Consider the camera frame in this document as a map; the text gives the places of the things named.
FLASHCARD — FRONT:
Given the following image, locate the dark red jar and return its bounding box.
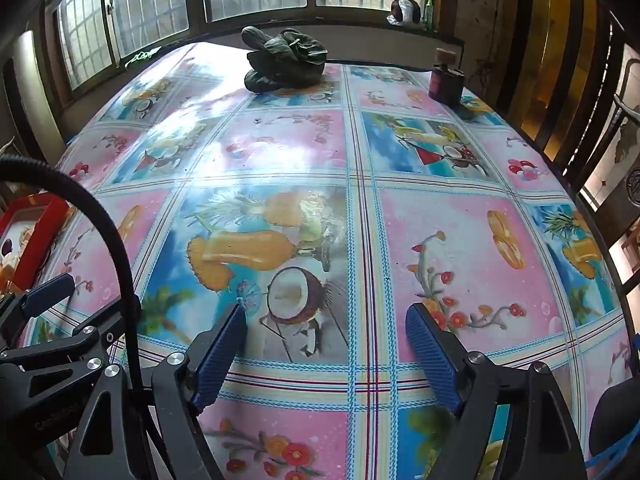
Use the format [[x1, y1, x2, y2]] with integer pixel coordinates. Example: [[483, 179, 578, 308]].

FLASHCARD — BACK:
[[429, 49, 466, 106]]

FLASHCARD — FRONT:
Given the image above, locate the dark wooden chair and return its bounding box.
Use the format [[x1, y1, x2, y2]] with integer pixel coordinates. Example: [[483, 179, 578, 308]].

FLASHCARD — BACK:
[[565, 5, 640, 301]]

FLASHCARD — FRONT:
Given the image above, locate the blue cord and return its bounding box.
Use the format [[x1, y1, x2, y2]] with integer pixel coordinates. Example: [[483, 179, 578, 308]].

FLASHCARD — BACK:
[[590, 432, 640, 467]]

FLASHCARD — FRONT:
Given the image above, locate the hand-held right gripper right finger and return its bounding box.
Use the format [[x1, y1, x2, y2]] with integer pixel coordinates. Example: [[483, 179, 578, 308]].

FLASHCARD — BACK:
[[406, 302, 588, 480]]

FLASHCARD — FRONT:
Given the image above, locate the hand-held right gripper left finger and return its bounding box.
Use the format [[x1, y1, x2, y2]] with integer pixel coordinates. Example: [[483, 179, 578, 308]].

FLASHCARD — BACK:
[[62, 302, 248, 480]]

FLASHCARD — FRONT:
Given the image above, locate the black rounded object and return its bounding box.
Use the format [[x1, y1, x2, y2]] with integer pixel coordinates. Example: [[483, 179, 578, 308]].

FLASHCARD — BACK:
[[589, 385, 640, 461]]

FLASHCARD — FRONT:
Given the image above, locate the red-rimmed white tray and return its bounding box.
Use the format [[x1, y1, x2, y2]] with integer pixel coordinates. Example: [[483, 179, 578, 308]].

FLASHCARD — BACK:
[[0, 195, 71, 296]]

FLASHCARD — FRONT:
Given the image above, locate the black corrugated cable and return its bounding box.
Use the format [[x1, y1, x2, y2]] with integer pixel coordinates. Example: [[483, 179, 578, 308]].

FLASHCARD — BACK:
[[0, 156, 143, 396]]

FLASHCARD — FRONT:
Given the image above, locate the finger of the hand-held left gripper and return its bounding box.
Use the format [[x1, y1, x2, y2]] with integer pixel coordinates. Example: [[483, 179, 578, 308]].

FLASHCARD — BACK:
[[0, 295, 143, 406], [0, 274, 76, 346]]

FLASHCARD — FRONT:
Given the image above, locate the green cloth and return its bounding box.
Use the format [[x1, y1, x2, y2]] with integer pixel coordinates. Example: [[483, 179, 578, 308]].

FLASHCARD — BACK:
[[125, 49, 163, 67]]

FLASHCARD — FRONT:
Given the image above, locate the fruit print plastic tablecloth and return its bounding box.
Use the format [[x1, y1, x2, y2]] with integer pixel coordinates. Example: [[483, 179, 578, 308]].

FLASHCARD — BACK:
[[20, 42, 636, 480]]

